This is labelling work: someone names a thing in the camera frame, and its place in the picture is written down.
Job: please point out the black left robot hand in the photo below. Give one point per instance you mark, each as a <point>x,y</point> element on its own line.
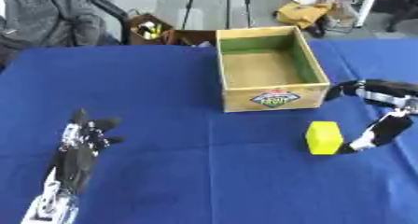
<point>76,159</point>

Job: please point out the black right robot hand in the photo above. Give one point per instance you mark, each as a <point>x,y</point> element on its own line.
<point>389,128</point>

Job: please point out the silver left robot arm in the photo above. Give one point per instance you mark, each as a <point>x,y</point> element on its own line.
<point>51,207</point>

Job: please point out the tan cardboard box green inside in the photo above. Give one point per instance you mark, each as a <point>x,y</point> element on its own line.
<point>266,75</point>

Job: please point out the brown open box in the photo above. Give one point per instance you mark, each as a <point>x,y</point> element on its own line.
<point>148,30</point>

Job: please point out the brown cardboard box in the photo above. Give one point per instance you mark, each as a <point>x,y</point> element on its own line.
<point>188,38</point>

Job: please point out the yellow hexagonal block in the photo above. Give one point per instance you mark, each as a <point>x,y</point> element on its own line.
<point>323,138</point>

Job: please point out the yellow bag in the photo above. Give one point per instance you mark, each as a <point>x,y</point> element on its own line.
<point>302,13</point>

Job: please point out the person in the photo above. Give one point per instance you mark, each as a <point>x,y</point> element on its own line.
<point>49,16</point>

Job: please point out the black tripod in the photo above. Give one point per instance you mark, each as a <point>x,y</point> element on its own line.
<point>217,5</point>

